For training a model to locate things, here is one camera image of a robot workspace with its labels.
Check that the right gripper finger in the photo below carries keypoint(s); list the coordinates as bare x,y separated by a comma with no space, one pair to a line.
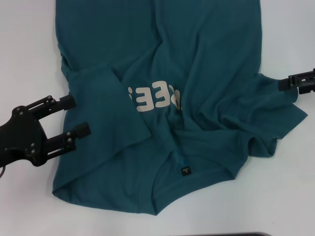
306,88
286,84

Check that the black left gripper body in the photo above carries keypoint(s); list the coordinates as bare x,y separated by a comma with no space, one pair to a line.
19,137

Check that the teal t-shirt with beige letters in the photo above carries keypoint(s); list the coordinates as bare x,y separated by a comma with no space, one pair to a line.
197,49

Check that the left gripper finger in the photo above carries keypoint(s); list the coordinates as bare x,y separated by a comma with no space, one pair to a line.
66,102
82,130

